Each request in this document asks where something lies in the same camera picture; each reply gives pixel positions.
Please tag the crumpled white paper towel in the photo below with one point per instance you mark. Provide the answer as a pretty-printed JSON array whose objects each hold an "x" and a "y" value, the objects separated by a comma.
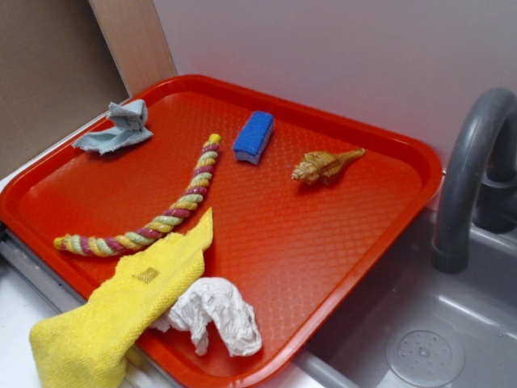
[{"x": 218, "y": 301}]

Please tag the blue sponge block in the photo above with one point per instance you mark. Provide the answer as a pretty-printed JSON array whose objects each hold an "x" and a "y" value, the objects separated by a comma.
[{"x": 253, "y": 138}]

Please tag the red plastic tray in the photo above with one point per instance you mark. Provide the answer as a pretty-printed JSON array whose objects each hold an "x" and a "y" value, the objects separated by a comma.
[{"x": 294, "y": 251}]

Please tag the yellow towel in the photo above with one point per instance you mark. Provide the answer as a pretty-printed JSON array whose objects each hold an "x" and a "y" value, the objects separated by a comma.
[{"x": 86, "y": 347}]

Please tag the tan spiral seashell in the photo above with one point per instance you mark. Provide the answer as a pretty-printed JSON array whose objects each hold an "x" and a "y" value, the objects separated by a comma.
[{"x": 324, "y": 167}]

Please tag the grey toy sink basin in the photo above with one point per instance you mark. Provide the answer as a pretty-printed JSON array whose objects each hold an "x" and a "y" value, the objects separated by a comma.
[{"x": 408, "y": 325}]

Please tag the light blue cloth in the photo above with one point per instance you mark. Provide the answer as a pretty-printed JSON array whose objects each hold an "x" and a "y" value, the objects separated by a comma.
[{"x": 129, "y": 129}]

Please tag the wooden board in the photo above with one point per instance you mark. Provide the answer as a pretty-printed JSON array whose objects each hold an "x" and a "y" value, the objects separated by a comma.
[{"x": 137, "y": 43}]

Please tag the grey plastic faucet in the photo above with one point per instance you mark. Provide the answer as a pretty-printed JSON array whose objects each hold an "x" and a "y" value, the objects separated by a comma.
[{"x": 479, "y": 188}]

